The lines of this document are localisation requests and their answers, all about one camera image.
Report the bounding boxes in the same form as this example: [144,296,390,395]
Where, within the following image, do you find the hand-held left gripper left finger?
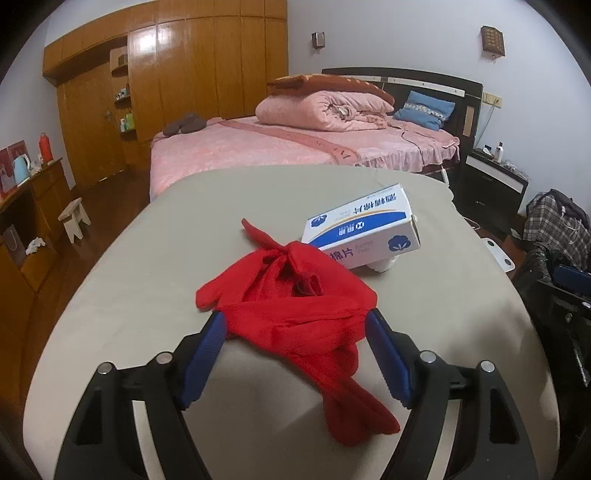
[54,311,228,480]

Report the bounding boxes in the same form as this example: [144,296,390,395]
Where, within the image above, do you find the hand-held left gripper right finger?
[365,308,539,480]

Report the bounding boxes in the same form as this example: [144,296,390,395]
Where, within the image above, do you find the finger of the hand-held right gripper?
[553,265,591,296]

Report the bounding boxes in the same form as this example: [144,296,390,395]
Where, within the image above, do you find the trash bin with black bag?
[512,240,561,335]

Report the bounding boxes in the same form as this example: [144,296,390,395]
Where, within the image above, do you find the red cloth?
[195,218,402,448]

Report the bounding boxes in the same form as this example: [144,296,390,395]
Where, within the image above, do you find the chair with plaid cloth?
[523,191,591,271]

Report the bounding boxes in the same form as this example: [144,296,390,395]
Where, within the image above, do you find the white bathroom scale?
[480,237,516,273]

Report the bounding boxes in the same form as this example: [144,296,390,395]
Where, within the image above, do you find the black nightstand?
[455,148,529,234]

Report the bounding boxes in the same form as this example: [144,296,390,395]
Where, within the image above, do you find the white and blue box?
[301,183,422,271]

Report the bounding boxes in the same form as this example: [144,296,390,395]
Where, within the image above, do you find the small white stool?
[58,198,92,244]

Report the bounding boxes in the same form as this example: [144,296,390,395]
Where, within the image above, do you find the dark wooden headboard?
[322,68,484,139]

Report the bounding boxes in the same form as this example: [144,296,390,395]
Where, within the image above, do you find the bed with pink sheet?
[150,113,462,204]

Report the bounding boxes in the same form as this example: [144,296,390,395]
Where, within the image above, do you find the grey paper bag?
[2,224,27,267]

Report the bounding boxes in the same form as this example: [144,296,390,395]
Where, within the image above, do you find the blue patterned pillow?
[393,90,456,131]

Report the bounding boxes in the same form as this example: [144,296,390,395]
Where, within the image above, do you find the wooden side cabinet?
[0,157,77,296]

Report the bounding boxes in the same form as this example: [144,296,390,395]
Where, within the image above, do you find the light blue kettle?
[11,154,32,185]

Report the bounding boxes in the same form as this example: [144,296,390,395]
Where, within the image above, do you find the folded pink quilt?
[255,90,395,133]

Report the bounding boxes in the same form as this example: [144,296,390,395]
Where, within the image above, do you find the red photo frames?
[0,141,28,195]

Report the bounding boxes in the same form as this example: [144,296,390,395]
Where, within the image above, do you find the brown floral blanket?
[267,74,395,107]

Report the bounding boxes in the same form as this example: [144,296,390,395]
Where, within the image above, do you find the wooden wardrobe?
[43,0,289,188]

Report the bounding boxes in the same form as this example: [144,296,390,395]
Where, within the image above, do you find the large brown wall lamp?
[480,25,505,58]

